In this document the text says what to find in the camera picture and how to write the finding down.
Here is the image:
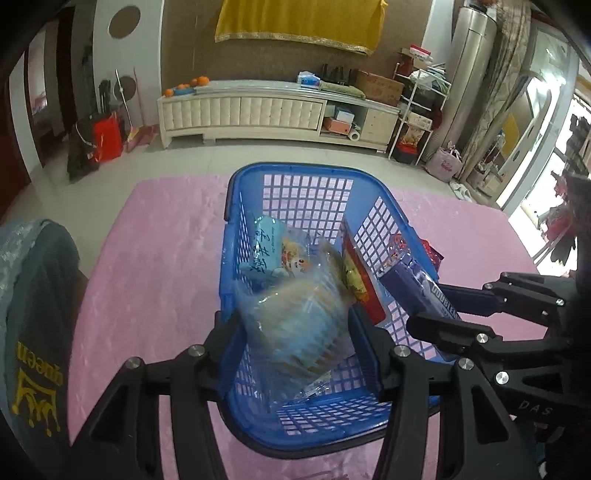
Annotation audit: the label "pink bag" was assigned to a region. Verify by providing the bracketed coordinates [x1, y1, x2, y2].
[426, 147, 463, 181]

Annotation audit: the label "purple snack packet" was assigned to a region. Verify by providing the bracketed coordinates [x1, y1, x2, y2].
[376, 233, 411, 278]

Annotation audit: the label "pink quilted blanket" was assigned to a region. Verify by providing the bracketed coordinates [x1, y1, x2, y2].
[60, 178, 550, 480]

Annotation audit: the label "pink dustpan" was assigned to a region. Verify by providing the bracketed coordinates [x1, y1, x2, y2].
[126, 124, 158, 153]

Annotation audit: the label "red tray biscuit packet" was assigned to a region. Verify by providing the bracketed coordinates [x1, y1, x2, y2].
[339, 219, 386, 326]

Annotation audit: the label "dark hanging clothes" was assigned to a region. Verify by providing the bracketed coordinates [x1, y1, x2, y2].
[540, 115, 591, 278]

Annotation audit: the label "white metal rack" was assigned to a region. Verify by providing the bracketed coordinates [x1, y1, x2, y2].
[390, 46, 453, 164]

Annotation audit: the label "long orange cartoon packet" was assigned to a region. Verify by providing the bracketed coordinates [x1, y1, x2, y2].
[279, 235, 324, 278]

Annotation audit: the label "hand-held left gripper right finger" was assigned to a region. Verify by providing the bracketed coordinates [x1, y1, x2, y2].
[348, 305, 541, 480]

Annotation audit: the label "cardboard box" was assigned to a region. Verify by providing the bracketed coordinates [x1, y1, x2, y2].
[353, 69, 406, 107]

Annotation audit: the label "standing air conditioner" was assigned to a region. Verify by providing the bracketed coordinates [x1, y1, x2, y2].
[436, 4, 499, 158]

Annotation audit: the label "blue-purple gum packet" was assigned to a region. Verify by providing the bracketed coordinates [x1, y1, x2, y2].
[379, 258, 465, 363]

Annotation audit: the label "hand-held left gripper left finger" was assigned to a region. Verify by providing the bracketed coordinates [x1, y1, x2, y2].
[69, 311, 245, 480]

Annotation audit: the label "patterned curtain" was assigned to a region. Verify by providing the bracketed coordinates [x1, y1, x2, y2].
[462, 0, 539, 181]

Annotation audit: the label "red bag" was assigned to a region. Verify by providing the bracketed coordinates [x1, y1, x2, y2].
[92, 112, 124, 162]

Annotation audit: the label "cream padded cabinet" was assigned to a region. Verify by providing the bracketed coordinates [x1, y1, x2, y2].
[157, 79, 402, 151]

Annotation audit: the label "clear round pastry packet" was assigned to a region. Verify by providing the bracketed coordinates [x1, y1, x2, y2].
[233, 231, 358, 400]

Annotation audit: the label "red snack packet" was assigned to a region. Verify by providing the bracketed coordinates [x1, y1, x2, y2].
[420, 239, 445, 282]

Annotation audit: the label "black bag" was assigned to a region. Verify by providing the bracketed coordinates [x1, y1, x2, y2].
[67, 117, 100, 181]

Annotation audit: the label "yellow hanging cloth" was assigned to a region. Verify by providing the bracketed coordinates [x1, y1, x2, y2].
[215, 0, 389, 57]

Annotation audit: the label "green cushion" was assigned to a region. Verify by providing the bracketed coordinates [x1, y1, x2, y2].
[318, 79, 365, 100]

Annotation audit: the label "light blue tissue packet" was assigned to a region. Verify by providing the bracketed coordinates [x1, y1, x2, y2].
[238, 215, 289, 282]

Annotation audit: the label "row of dark bottles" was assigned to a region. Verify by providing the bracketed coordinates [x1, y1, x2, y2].
[321, 64, 354, 86]

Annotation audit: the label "grey printed shirt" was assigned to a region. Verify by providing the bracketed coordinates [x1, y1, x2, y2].
[0, 219, 81, 462]

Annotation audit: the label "blue plastic basket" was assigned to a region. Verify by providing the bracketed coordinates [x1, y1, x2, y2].
[217, 161, 444, 460]

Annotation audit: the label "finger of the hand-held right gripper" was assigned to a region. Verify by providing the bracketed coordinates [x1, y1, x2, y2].
[434, 271, 568, 320]
[406, 311, 548, 370]

